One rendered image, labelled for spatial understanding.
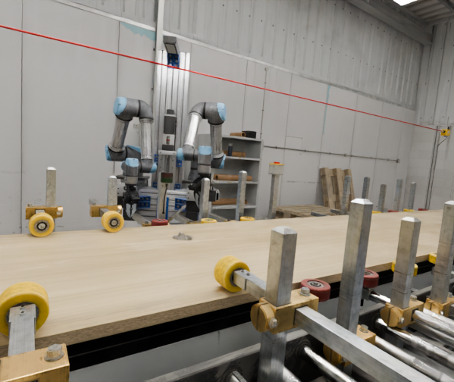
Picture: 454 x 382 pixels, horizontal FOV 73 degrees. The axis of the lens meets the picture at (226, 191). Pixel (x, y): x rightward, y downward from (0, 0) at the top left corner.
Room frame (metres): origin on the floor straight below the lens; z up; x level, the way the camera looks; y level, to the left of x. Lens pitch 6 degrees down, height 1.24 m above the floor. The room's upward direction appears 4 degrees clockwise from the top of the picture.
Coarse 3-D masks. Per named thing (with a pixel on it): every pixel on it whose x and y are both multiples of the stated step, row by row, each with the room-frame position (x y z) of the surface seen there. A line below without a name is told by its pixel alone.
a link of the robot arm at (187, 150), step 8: (200, 104) 2.11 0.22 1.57; (192, 112) 2.08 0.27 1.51; (200, 112) 2.10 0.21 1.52; (192, 120) 2.05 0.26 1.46; (200, 120) 2.10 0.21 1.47; (192, 128) 2.00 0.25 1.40; (192, 136) 1.96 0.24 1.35; (184, 144) 1.92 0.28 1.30; (192, 144) 1.93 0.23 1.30; (184, 152) 1.88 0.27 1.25; (192, 152) 1.88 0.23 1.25; (184, 160) 1.90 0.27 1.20; (192, 160) 1.89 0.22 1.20
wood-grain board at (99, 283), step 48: (0, 240) 1.01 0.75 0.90; (48, 240) 1.05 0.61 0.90; (96, 240) 1.09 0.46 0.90; (144, 240) 1.14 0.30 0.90; (192, 240) 1.19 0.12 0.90; (240, 240) 1.25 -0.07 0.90; (336, 240) 1.37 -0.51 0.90; (384, 240) 1.44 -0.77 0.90; (432, 240) 1.53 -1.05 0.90; (0, 288) 0.67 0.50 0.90; (48, 288) 0.69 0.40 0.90; (96, 288) 0.71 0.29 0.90; (144, 288) 0.73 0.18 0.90; (192, 288) 0.75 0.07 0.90; (0, 336) 0.50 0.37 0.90; (48, 336) 0.51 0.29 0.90; (96, 336) 0.56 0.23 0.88
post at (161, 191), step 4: (160, 172) 1.58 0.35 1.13; (160, 176) 1.57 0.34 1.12; (160, 180) 1.56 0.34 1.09; (160, 184) 1.56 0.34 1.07; (160, 188) 1.56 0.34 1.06; (164, 188) 1.57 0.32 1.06; (160, 192) 1.56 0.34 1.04; (164, 192) 1.57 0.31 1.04; (160, 196) 1.56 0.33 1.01; (160, 200) 1.56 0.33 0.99; (160, 204) 1.56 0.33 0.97; (164, 204) 1.57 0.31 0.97; (160, 208) 1.56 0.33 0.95; (164, 208) 1.57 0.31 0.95; (160, 212) 1.56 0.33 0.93; (164, 212) 1.57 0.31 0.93; (160, 216) 1.56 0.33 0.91; (164, 216) 1.57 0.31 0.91
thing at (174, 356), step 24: (432, 264) 1.35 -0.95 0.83; (336, 288) 0.99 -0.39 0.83; (384, 288) 1.15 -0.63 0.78; (216, 312) 0.73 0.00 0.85; (240, 312) 0.78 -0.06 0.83; (336, 312) 0.99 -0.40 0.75; (120, 336) 0.61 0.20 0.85; (144, 336) 0.64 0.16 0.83; (168, 336) 0.66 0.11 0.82; (192, 336) 0.70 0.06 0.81; (216, 336) 0.74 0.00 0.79; (240, 336) 0.78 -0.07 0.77; (72, 360) 0.56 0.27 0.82; (96, 360) 0.58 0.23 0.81; (120, 360) 0.61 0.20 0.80; (144, 360) 0.63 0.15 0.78; (168, 360) 0.67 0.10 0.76; (192, 360) 0.70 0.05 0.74
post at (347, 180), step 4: (348, 176) 2.38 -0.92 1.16; (344, 180) 2.40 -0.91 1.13; (348, 180) 2.37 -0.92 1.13; (344, 184) 2.40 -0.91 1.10; (348, 184) 2.38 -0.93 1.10; (344, 188) 2.39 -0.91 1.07; (348, 188) 2.38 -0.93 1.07; (344, 192) 2.39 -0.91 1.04; (348, 192) 2.38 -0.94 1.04; (344, 196) 2.39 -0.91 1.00; (348, 196) 2.39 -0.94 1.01; (344, 200) 2.38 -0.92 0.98; (348, 200) 2.39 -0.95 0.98; (344, 204) 2.38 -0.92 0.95; (344, 208) 2.38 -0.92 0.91; (340, 212) 2.40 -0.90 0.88; (344, 212) 2.37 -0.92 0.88
